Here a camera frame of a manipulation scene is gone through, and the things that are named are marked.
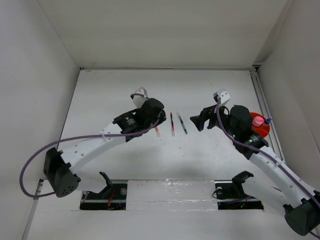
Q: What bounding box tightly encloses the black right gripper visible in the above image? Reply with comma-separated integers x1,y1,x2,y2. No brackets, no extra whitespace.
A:
189,101,239,139

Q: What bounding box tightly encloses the blue spray bottle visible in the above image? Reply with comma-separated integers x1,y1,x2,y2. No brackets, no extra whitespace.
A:
264,117,273,125

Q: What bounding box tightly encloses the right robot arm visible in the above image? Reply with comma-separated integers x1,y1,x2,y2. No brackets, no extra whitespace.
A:
190,105,320,236

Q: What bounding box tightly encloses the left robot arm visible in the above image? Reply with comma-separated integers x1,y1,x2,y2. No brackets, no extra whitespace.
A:
43,98,166,198

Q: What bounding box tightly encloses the green pen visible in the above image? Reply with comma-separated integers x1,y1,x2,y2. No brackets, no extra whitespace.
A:
176,111,188,135

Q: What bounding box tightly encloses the orange round organizer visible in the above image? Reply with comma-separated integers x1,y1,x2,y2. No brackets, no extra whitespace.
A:
250,112,271,138

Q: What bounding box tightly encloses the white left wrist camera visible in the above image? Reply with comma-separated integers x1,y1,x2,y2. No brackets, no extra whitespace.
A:
130,87,149,108

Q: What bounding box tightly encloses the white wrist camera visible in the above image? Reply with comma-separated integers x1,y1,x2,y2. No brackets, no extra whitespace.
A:
130,87,149,108
213,88,231,107

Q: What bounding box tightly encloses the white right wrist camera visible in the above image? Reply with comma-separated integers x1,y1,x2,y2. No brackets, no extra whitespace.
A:
213,88,231,107

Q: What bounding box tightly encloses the aluminium side rail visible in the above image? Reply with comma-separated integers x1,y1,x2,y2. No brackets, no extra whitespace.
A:
249,65,286,162

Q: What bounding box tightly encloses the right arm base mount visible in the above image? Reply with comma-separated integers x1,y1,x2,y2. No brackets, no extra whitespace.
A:
212,171,264,210

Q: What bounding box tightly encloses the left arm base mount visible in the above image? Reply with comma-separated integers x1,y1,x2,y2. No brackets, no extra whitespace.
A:
79,171,128,211

